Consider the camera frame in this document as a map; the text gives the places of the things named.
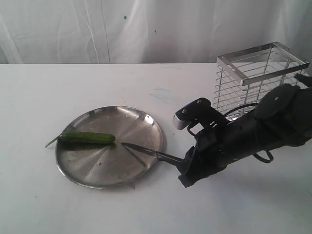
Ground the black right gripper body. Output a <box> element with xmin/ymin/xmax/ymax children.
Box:
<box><xmin>189</xmin><ymin>123</ymin><xmax>229</xmax><ymax>172</ymax></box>

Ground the black handled serrated knife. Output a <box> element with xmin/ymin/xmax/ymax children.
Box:
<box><xmin>121</xmin><ymin>142</ymin><xmax>183</xmax><ymax>167</ymax></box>

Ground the green cucumber with stem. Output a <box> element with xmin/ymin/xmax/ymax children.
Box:
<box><xmin>45</xmin><ymin>131</ymin><xmax>116</xmax><ymax>148</ymax></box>

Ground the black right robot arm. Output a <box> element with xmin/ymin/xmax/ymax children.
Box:
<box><xmin>175</xmin><ymin>74</ymin><xmax>312</xmax><ymax>187</ymax></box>

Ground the round steel plate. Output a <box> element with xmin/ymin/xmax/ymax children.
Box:
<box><xmin>56</xmin><ymin>106</ymin><xmax>166</xmax><ymax>189</ymax></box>

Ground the white backdrop curtain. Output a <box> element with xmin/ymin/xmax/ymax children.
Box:
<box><xmin>0</xmin><ymin>0</ymin><xmax>312</xmax><ymax>64</ymax></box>

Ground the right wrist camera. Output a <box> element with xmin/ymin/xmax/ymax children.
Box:
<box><xmin>173</xmin><ymin>97</ymin><xmax>229</xmax><ymax>130</ymax></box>

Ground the wire mesh utensil holder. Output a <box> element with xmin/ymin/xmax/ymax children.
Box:
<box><xmin>212</xmin><ymin>41</ymin><xmax>310</xmax><ymax>120</ymax></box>

